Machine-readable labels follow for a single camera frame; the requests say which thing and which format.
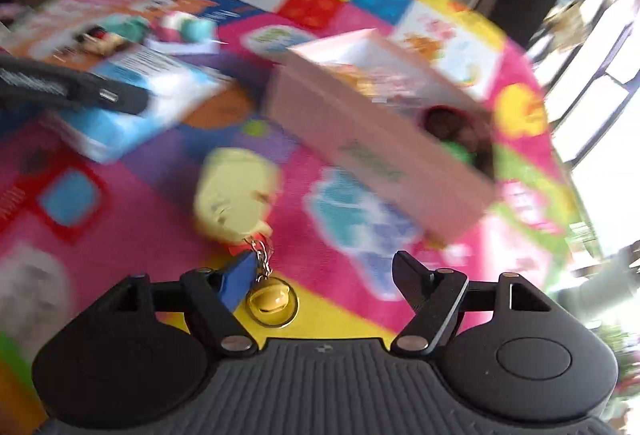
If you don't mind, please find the yellow bell keyring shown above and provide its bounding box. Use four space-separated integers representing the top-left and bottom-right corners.
245 236 299 329

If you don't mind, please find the black red figurine toy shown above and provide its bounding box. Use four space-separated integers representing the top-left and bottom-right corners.
74 26 131 58

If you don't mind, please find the yellow plush keychain toy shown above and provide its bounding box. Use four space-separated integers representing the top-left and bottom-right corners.
193 148 282 245

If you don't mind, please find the light blue tissue pack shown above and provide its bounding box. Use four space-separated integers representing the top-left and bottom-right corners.
43 46 228 164

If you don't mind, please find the knitted doll green sweater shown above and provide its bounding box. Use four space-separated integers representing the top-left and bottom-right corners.
419 106 494 178

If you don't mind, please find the teal plastic toy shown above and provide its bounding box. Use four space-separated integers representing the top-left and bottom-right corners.
101 14 151 44

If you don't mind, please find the pink green plush toy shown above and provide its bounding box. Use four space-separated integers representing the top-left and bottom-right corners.
152 11 216 44

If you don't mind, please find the colourful cartoon play mat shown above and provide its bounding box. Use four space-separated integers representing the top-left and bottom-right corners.
1 0 577 434

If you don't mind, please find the pink cardboard box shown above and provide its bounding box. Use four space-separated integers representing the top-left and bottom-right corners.
262 30 497 243

